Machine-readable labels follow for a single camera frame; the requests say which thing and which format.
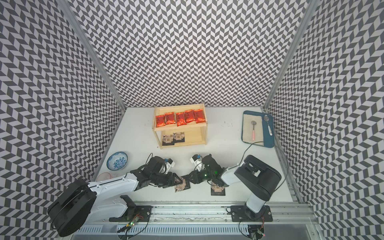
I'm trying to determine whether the pink handled spoon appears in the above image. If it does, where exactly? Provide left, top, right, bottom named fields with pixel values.
left=251, top=121, right=257, bottom=141

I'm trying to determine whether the blue patterned bowl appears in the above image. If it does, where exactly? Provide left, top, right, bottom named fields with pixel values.
left=106, top=152, right=128, bottom=171

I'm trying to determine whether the blue tray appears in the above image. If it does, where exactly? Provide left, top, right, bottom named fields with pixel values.
left=241, top=111, right=275, bottom=148

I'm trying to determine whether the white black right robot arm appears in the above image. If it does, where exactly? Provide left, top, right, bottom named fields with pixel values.
left=183, top=155, right=282, bottom=214

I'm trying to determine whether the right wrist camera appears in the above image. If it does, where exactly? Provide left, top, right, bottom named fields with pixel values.
left=190, top=154, right=203, bottom=166

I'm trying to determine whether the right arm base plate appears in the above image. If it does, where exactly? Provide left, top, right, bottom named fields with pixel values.
left=228, top=205, right=273, bottom=223

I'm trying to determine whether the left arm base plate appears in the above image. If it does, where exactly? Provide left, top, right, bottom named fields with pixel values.
left=109, top=195, right=153, bottom=223

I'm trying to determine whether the small pink dish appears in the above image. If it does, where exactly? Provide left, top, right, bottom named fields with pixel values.
left=96, top=172, right=113, bottom=182

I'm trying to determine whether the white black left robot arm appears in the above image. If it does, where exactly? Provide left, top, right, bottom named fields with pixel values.
left=48, top=156, right=183, bottom=237

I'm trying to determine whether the white handled spoon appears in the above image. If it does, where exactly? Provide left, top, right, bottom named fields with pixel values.
left=264, top=115, right=273, bottom=136

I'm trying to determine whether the beige cloth mat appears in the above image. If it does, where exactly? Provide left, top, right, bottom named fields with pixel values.
left=242, top=115, right=264, bottom=146

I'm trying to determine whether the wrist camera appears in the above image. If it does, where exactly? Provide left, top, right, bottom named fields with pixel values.
left=165, top=159, right=175, bottom=170
left=190, top=154, right=203, bottom=166

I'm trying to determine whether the light wooden two-tier shelf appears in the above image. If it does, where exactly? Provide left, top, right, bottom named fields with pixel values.
left=152, top=103, right=208, bottom=150

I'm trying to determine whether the brown tea bag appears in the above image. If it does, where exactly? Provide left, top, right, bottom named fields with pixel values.
left=162, top=135, right=175, bottom=146
left=173, top=132, right=185, bottom=144
left=211, top=185, right=226, bottom=196
left=175, top=178, right=191, bottom=193

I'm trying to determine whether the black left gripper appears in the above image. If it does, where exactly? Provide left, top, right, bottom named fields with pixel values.
left=151, top=172, right=184, bottom=189

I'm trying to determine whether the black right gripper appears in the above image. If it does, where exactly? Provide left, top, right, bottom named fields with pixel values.
left=185, top=169, right=215, bottom=185

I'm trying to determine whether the red tea bag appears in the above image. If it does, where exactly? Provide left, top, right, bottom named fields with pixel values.
left=176, top=112, right=187, bottom=127
left=194, top=109, right=206, bottom=124
left=156, top=115, right=166, bottom=128
left=185, top=110, right=196, bottom=124
left=165, top=112, right=176, bottom=125

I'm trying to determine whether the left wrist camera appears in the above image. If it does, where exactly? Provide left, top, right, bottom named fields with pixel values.
left=165, top=159, right=175, bottom=170

